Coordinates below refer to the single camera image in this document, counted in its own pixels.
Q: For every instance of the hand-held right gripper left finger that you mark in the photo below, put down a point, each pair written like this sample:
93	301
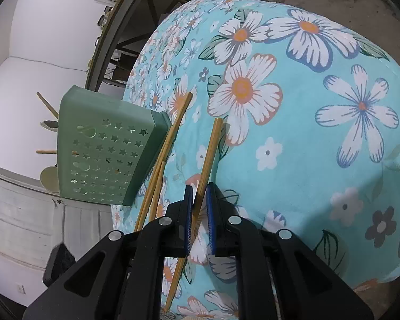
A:
188	220

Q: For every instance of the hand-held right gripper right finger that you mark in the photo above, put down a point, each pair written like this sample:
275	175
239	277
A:
210	220

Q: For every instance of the wooden chopstick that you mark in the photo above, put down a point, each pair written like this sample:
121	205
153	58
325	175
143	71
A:
46	151
173	130
48	106
158	186
208	153

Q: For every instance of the cream plastic spoon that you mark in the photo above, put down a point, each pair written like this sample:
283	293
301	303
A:
50	178
49	125

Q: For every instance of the green utensil holder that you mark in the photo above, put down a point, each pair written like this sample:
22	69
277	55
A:
96	146

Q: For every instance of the white panel door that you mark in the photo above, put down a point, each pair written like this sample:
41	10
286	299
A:
20	223

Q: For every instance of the floral blue blanket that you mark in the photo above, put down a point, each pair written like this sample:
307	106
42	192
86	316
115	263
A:
286	173

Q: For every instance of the wooden table with white legs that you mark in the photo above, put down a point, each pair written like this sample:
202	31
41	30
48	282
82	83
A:
111	30

